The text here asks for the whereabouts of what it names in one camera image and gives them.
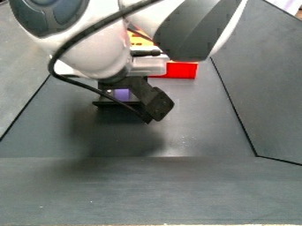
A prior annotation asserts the black curved fixture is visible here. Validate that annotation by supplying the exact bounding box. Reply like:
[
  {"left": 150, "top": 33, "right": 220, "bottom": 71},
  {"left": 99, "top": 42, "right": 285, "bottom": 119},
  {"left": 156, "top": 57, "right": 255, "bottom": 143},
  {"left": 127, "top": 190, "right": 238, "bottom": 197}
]
[{"left": 92, "top": 75, "right": 150, "bottom": 109}]

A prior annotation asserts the purple rectangular block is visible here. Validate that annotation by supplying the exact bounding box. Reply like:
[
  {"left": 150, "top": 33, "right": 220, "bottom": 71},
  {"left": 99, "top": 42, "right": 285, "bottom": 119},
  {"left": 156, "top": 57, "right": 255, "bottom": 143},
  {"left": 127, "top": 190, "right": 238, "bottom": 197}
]
[{"left": 115, "top": 89, "right": 130, "bottom": 102}]

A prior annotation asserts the red shape sorter board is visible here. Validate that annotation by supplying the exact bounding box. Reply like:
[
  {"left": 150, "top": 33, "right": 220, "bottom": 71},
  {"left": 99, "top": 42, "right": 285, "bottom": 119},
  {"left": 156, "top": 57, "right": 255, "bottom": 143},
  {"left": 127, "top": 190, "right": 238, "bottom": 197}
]
[{"left": 126, "top": 29, "right": 199, "bottom": 79}]

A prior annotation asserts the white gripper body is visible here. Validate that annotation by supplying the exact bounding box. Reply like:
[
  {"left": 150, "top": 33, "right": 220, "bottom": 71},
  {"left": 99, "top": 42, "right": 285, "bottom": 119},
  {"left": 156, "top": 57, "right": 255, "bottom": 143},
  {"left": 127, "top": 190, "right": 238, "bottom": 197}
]
[{"left": 128, "top": 48, "right": 170, "bottom": 77}]

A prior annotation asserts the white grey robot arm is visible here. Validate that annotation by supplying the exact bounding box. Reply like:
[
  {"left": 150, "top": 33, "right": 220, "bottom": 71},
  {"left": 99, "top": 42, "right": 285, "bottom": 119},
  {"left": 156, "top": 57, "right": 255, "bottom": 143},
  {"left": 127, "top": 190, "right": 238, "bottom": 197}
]
[{"left": 8, "top": 0, "right": 247, "bottom": 79}]

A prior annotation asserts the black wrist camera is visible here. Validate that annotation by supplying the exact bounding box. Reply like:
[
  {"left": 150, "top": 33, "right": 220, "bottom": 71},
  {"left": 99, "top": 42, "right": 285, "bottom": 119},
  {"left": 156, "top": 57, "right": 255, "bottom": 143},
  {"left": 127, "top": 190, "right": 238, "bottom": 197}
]
[{"left": 127, "top": 77, "right": 175, "bottom": 124}]

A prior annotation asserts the black cable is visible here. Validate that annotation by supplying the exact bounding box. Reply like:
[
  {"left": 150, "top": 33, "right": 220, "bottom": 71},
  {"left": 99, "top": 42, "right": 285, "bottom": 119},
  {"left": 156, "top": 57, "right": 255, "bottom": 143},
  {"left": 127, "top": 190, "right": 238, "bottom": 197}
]
[{"left": 47, "top": 0, "right": 163, "bottom": 118}]

